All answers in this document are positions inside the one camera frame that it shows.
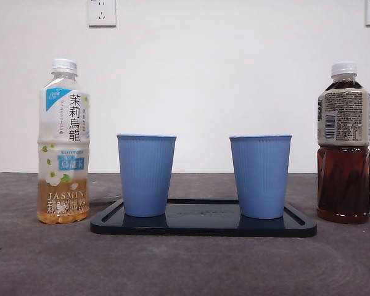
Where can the jasmine tea bottle white label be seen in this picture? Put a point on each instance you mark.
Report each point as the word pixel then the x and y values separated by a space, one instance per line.
pixel 63 123

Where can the dark tea bottle beige label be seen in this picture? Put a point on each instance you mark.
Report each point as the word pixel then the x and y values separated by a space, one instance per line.
pixel 343 179

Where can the blue ribbed plastic cup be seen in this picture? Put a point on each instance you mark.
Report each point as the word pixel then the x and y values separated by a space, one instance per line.
pixel 145 175
pixel 260 179

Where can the dark blue rectangular tray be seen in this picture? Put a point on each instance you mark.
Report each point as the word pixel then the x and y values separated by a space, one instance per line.
pixel 203 222

